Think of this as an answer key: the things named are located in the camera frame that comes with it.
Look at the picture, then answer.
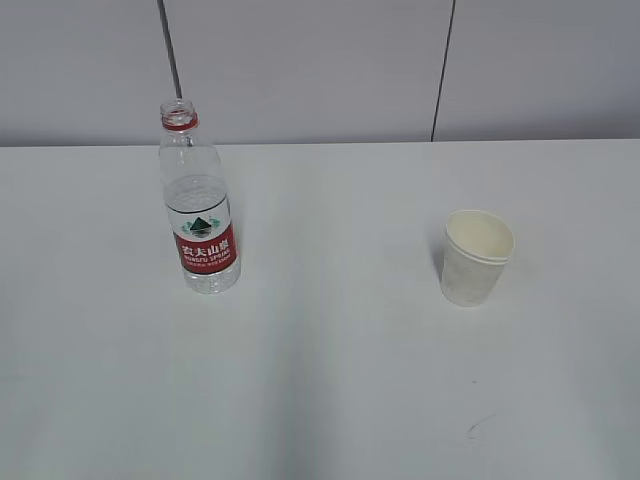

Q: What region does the clear water bottle red label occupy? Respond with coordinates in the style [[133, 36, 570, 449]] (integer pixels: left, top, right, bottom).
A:
[[159, 99, 241, 294]]

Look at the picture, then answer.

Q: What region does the white paper cup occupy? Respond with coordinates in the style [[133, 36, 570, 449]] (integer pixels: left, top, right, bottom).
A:
[[440, 210, 515, 308]]

